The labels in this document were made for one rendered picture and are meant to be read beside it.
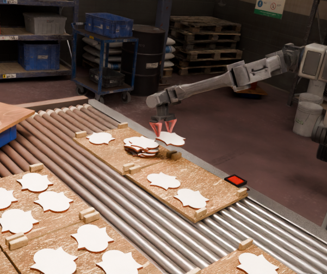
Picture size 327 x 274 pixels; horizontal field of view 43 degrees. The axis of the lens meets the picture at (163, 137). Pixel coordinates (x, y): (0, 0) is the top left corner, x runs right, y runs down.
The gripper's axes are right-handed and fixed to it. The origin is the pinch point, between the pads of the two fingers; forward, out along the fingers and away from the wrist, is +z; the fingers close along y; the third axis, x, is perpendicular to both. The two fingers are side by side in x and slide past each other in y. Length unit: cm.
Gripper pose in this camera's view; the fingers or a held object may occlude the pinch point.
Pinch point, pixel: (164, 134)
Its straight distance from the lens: 197.6
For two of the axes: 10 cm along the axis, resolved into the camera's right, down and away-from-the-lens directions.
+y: -7.1, 2.2, -6.7
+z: 0.6, 9.7, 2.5
